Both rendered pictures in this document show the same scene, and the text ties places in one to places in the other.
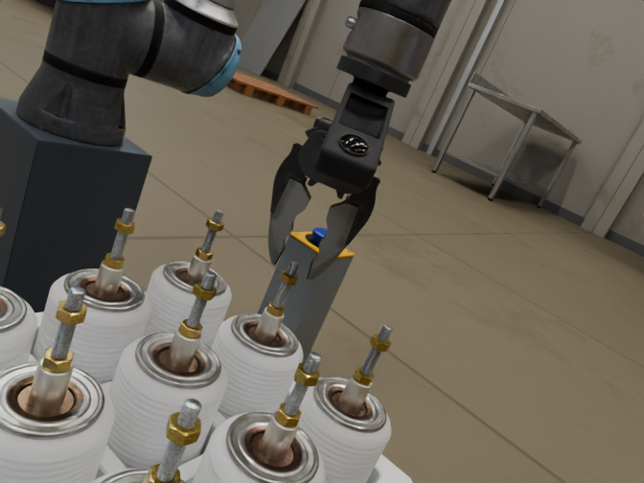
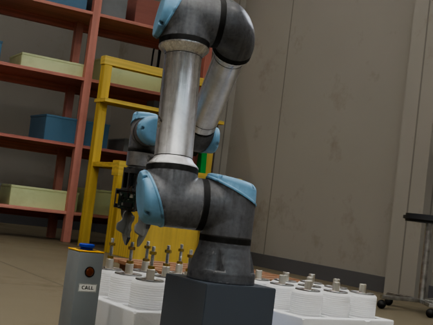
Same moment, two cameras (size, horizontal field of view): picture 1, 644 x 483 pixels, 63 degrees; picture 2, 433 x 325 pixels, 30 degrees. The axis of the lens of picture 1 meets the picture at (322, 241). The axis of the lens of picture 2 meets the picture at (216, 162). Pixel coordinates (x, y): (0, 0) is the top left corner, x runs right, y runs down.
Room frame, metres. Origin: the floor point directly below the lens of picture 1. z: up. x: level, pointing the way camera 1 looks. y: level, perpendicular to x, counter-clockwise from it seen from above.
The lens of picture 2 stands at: (2.41, 1.20, 0.45)
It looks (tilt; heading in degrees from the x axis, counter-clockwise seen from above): 4 degrees up; 207
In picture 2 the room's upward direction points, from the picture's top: 7 degrees clockwise
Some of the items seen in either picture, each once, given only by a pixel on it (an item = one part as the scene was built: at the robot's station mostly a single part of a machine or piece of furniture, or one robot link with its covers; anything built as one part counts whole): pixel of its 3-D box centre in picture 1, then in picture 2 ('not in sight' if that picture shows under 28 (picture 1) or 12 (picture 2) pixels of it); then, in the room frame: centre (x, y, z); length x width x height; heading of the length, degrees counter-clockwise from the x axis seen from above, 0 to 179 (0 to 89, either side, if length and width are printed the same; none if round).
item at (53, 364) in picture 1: (57, 358); not in sight; (0.30, 0.13, 0.29); 0.02 x 0.02 x 0.01; 27
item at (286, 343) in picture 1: (264, 334); (128, 274); (0.50, 0.02, 0.25); 0.08 x 0.08 x 0.01
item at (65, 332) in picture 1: (63, 337); not in sight; (0.30, 0.13, 0.30); 0.01 x 0.01 x 0.08
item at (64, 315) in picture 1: (71, 311); not in sight; (0.30, 0.13, 0.32); 0.02 x 0.02 x 0.01; 27
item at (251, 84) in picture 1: (257, 88); not in sight; (5.94, 1.33, 0.06); 1.26 x 0.87 x 0.12; 148
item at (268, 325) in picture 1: (268, 325); (129, 269); (0.50, 0.02, 0.26); 0.02 x 0.02 x 0.03
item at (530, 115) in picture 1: (513, 149); not in sight; (6.42, -1.63, 0.54); 2.13 x 0.80 x 1.09; 148
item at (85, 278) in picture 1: (104, 290); not in sight; (0.46, 0.18, 0.25); 0.08 x 0.08 x 0.01
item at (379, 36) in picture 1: (382, 47); (140, 161); (0.52, 0.02, 0.56); 0.08 x 0.08 x 0.05
